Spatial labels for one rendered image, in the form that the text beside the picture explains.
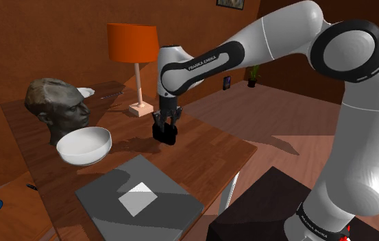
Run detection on potted green plant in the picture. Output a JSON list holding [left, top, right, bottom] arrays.
[[246, 64, 261, 88]]

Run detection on orange shade table lamp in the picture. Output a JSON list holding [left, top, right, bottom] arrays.
[[106, 22, 160, 118]]

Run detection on framed wall picture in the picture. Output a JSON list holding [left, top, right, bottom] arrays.
[[215, 0, 245, 11]]

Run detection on dark pen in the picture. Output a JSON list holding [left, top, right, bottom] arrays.
[[100, 92, 123, 100]]

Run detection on large white bowl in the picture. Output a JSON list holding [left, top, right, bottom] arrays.
[[56, 126, 113, 167]]

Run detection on dark robot stand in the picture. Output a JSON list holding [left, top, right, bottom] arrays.
[[206, 166, 379, 241]]

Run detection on small white dish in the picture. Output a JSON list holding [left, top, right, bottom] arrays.
[[76, 87, 96, 99]]

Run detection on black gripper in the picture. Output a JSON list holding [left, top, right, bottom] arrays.
[[151, 96, 184, 130]]

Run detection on wooden table with white legs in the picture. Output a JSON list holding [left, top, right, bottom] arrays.
[[0, 80, 258, 241]]

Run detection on grey bust head sculpture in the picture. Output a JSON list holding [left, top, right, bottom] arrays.
[[24, 77, 92, 147]]

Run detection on grey book with pale square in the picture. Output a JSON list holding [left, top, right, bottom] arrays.
[[75, 154, 206, 241]]

